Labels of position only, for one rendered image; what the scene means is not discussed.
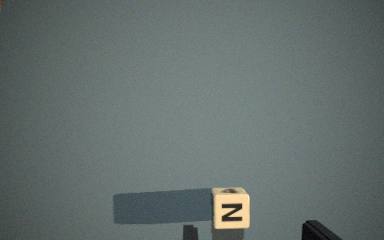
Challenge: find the white letter block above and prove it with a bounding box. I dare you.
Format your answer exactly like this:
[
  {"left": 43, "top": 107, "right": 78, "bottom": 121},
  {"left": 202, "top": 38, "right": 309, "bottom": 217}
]
[{"left": 212, "top": 187, "right": 249, "bottom": 229}]

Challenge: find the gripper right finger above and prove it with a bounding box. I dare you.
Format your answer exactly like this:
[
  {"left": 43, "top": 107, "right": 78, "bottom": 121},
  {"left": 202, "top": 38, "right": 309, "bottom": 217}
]
[{"left": 302, "top": 220, "right": 342, "bottom": 240}]

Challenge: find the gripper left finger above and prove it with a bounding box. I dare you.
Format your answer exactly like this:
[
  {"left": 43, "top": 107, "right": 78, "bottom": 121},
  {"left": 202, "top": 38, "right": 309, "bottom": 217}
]
[{"left": 183, "top": 225, "right": 198, "bottom": 240}]

